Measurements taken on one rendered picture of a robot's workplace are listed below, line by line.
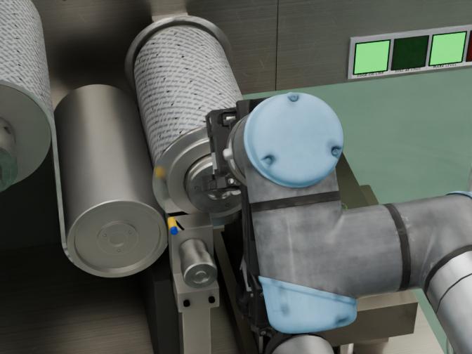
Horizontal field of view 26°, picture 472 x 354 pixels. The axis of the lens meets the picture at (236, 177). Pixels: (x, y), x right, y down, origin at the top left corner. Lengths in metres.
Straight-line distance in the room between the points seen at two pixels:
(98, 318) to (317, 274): 0.74
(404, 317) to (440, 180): 1.94
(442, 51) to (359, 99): 2.06
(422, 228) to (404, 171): 2.46
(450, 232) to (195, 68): 0.51
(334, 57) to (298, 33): 0.07
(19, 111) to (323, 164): 0.42
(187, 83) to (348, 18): 0.36
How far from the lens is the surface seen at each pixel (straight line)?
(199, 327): 1.28
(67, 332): 1.50
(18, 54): 1.15
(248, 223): 0.99
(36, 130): 1.13
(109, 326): 1.50
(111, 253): 1.23
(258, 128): 0.80
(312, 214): 0.82
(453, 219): 0.86
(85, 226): 1.21
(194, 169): 1.15
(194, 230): 1.19
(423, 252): 0.84
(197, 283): 1.17
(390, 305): 1.35
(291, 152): 0.80
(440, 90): 3.73
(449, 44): 1.59
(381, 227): 0.84
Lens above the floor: 1.97
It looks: 37 degrees down
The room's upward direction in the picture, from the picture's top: straight up
